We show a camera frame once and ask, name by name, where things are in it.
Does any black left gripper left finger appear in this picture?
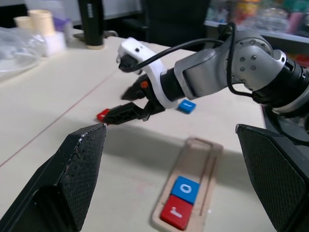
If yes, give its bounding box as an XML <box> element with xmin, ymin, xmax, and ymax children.
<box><xmin>0</xmin><ymin>123</ymin><xmax>108</xmax><ymax>232</ymax></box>

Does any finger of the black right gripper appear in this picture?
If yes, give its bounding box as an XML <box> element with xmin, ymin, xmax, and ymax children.
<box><xmin>103</xmin><ymin>101</ymin><xmax>145</xmax><ymax>126</ymax></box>
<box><xmin>120</xmin><ymin>81</ymin><xmax>145</xmax><ymax>102</ymax></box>

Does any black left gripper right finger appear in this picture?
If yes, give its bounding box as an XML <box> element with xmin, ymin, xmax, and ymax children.
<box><xmin>236</xmin><ymin>123</ymin><xmax>309</xmax><ymax>232</ymax></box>

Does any red letter b block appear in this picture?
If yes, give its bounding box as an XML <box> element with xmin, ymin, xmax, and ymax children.
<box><xmin>96</xmin><ymin>108</ymin><xmax>112</xmax><ymax>126</ymax></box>

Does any blue letter t block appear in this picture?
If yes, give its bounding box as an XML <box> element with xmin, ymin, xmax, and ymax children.
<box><xmin>177</xmin><ymin>98</ymin><xmax>197</xmax><ymax>115</ymax></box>

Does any long wooden letter tray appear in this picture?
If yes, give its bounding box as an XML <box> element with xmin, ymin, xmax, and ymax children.
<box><xmin>151</xmin><ymin>137</ymin><xmax>224</xmax><ymax>232</ymax></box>

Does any blue letter o block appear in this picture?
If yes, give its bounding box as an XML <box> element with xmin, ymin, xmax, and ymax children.
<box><xmin>170</xmin><ymin>175</ymin><xmax>201</xmax><ymax>205</ymax></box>

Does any red letter r block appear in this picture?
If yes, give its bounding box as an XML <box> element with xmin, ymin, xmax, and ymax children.
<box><xmin>160</xmin><ymin>195</ymin><xmax>195</xmax><ymax>231</ymax></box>

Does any tall black cylinder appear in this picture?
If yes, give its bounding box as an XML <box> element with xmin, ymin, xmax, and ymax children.
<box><xmin>81</xmin><ymin>0</ymin><xmax>105</xmax><ymax>50</ymax></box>

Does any black office chair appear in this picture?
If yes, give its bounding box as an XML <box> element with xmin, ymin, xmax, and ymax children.
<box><xmin>123</xmin><ymin>0</ymin><xmax>211</xmax><ymax>53</ymax></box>

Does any white plastic container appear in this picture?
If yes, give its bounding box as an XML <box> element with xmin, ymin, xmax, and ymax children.
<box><xmin>40</xmin><ymin>31</ymin><xmax>67</xmax><ymax>58</ymax></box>

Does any purple box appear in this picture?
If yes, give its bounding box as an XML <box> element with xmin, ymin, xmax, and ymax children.
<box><xmin>53</xmin><ymin>17</ymin><xmax>73</xmax><ymax>42</ymax></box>

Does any clear plastic bag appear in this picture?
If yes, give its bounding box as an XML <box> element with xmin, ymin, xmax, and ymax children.
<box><xmin>0</xmin><ymin>26</ymin><xmax>42</xmax><ymax>74</ymax></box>

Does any small beige paper cup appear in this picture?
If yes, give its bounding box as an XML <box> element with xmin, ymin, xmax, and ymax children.
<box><xmin>13</xmin><ymin>16</ymin><xmax>33</xmax><ymax>31</ymax></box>

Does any shelf with colourful items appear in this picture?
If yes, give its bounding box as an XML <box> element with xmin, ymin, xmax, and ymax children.
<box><xmin>205</xmin><ymin>0</ymin><xmax>309</xmax><ymax>41</ymax></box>

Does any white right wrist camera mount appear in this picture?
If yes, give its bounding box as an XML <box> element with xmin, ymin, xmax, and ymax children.
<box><xmin>117</xmin><ymin>37</ymin><xmax>180</xmax><ymax>109</ymax></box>

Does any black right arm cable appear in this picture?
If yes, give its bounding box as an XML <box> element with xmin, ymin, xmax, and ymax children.
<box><xmin>118</xmin><ymin>22</ymin><xmax>266</xmax><ymax>102</ymax></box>

